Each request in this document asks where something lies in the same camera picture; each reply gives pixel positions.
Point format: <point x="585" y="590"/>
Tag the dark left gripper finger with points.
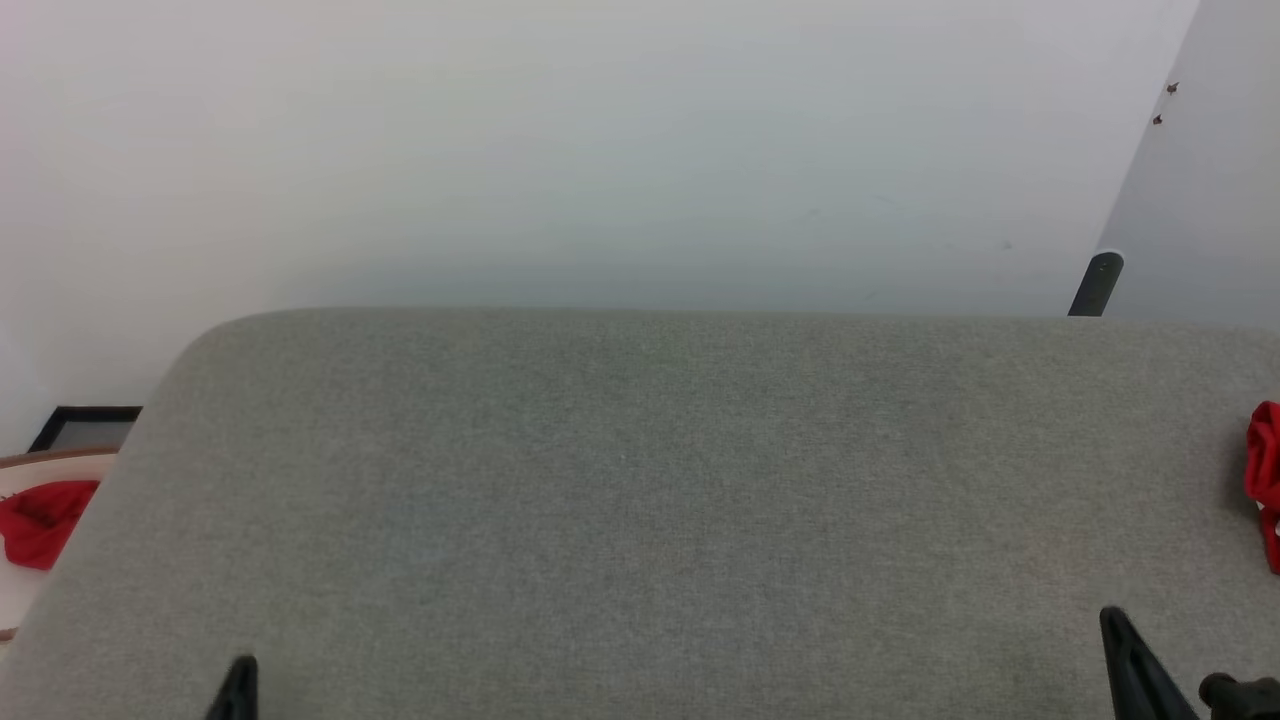
<point x="240" y="695"/>

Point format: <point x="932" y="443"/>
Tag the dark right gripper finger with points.
<point x="1245" y="700"/>
<point x="1140" y="680"/>

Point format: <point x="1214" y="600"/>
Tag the red white basketball jersey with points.
<point x="1265" y="470"/>

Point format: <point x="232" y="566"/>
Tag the basket with wooden rim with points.
<point x="20" y="595"/>

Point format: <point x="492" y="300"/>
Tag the crumpled red garment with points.
<point x="45" y="520"/>

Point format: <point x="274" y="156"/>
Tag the black slanted pole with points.
<point x="1095" y="285"/>

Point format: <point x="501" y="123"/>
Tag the black rectangular frame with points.
<point x="85" y="411"/>

